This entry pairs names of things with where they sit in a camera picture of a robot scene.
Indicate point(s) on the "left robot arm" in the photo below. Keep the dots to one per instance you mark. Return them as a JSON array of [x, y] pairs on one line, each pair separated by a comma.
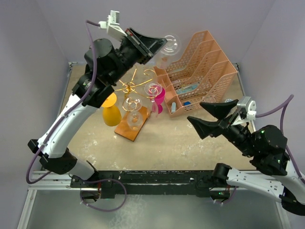
[[105, 67]]

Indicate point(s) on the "light blue small bottle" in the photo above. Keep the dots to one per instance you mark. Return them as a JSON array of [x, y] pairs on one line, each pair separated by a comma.
[[173, 107]]

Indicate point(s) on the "pink plastic wine glass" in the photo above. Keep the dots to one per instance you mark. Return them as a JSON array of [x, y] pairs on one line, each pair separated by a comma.
[[157, 103]]

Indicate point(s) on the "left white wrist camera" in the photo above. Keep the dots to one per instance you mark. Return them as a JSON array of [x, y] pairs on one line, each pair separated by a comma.
[[112, 26]]

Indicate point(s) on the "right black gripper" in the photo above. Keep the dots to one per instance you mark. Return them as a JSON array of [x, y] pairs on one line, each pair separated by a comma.
[[204, 127]]

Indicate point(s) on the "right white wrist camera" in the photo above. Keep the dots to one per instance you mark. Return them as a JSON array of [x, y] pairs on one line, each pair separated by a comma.
[[246, 108]]

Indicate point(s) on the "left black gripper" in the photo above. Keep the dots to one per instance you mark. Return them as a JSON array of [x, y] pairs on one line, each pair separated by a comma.
[[152, 44]]

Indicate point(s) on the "clear champagne flute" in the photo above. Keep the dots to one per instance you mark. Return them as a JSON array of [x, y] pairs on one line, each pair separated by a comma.
[[152, 90]]

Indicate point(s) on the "yellow plastic wine glass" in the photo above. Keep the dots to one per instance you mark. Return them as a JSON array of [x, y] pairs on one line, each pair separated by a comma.
[[111, 113]]

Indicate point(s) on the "gold wire wine glass rack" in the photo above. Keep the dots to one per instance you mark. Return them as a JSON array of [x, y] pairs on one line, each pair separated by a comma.
[[131, 89]]

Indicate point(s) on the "clear wine glass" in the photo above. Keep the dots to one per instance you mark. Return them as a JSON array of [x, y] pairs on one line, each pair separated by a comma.
[[132, 106], [167, 53]]

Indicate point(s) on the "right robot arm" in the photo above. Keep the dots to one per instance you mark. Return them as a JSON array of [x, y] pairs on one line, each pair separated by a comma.
[[265, 147]]

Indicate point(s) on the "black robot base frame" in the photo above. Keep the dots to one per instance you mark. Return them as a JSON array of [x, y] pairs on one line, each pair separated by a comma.
[[198, 183]]

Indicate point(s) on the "orange plastic file organizer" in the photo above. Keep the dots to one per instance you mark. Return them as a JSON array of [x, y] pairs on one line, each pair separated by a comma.
[[202, 74]]

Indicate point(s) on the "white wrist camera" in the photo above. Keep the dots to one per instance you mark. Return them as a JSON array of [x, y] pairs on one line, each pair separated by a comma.
[[112, 26], [246, 108]]

